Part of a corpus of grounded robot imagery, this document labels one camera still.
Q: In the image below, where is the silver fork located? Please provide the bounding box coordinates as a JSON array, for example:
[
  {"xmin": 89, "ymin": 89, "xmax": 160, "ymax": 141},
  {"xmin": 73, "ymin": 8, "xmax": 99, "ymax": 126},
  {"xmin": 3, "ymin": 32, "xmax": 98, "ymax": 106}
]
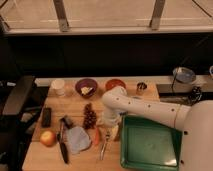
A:
[{"xmin": 100, "ymin": 131, "xmax": 110, "ymax": 161}]

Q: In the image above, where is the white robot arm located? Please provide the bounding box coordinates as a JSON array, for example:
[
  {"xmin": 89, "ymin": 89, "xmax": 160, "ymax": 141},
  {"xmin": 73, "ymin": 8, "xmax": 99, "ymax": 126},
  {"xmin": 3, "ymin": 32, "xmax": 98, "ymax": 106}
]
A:
[{"xmin": 102, "ymin": 86, "xmax": 213, "ymax": 171}]

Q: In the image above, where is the small metal cup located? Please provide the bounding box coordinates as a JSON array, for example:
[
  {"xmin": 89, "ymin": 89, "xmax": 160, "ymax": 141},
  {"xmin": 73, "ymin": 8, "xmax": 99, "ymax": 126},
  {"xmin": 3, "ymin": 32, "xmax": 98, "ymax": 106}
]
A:
[{"xmin": 136, "ymin": 82, "xmax": 147, "ymax": 95}]

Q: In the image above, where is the white plastic cup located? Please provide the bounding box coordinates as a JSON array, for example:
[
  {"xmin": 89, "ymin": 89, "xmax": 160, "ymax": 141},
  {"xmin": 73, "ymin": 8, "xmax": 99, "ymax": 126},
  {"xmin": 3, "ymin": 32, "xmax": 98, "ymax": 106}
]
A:
[{"xmin": 51, "ymin": 79, "xmax": 65, "ymax": 96}]

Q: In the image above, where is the orange carrot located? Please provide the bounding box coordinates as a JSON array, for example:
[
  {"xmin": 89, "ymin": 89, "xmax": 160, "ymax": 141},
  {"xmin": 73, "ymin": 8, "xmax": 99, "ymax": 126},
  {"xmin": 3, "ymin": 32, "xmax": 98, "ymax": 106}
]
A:
[{"xmin": 93, "ymin": 127, "xmax": 100, "ymax": 146}]

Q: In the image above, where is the bunch of red grapes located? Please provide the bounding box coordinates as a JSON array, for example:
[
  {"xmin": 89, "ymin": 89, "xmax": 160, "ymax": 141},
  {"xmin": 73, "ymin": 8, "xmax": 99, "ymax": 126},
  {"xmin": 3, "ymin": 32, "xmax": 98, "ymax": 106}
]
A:
[{"xmin": 83, "ymin": 103, "xmax": 97, "ymax": 129}]

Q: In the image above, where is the grey cloth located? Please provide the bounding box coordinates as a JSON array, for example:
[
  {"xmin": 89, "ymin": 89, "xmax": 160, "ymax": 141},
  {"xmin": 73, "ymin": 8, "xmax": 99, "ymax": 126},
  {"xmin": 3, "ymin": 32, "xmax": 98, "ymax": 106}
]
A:
[{"xmin": 66, "ymin": 126, "xmax": 91, "ymax": 154}]

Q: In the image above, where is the green plastic tray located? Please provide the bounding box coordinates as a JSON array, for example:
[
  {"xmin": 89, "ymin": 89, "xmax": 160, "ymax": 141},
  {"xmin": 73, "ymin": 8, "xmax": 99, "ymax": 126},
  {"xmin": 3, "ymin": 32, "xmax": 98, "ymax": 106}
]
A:
[{"xmin": 120, "ymin": 115, "xmax": 182, "ymax": 171}]

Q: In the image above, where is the orange bowl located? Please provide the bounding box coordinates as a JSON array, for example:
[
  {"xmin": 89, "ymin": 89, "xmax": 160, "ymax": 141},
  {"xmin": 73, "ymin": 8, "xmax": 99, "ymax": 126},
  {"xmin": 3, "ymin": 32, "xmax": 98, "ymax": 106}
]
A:
[{"xmin": 105, "ymin": 79, "xmax": 126, "ymax": 90}]

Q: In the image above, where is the purple bowl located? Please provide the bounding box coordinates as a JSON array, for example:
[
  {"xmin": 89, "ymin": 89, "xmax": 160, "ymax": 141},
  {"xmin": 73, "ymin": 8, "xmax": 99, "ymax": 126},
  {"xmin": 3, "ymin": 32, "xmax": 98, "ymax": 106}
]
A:
[{"xmin": 75, "ymin": 78, "xmax": 98, "ymax": 98}]

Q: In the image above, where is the red yellow apple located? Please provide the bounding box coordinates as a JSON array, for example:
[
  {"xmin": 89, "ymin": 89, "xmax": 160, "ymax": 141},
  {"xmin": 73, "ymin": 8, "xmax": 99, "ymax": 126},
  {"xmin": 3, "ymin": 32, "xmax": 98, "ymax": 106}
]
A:
[{"xmin": 40, "ymin": 131, "xmax": 56, "ymax": 147}]

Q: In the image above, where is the black rectangular block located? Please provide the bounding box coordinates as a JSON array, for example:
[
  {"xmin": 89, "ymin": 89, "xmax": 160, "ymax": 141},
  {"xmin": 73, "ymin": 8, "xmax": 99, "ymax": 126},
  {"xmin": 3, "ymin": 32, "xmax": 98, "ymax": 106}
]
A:
[{"xmin": 41, "ymin": 107, "xmax": 52, "ymax": 127}]

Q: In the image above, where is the metal pan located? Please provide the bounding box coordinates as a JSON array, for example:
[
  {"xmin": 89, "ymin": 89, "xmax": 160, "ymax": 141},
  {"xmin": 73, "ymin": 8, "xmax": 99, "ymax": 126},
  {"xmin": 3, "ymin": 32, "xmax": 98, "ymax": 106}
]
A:
[{"xmin": 173, "ymin": 67, "xmax": 196, "ymax": 84}]

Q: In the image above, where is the black office chair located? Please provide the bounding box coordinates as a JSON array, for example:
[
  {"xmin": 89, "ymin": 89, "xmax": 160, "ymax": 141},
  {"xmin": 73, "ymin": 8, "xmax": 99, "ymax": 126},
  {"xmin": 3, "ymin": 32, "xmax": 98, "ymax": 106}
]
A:
[{"xmin": 0, "ymin": 75, "xmax": 37, "ymax": 171}]

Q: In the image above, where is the black handled knife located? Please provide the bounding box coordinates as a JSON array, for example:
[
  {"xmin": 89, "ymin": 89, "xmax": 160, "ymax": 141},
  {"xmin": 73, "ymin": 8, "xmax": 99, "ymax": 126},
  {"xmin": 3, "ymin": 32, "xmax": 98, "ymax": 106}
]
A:
[{"xmin": 57, "ymin": 121, "xmax": 69, "ymax": 164}]

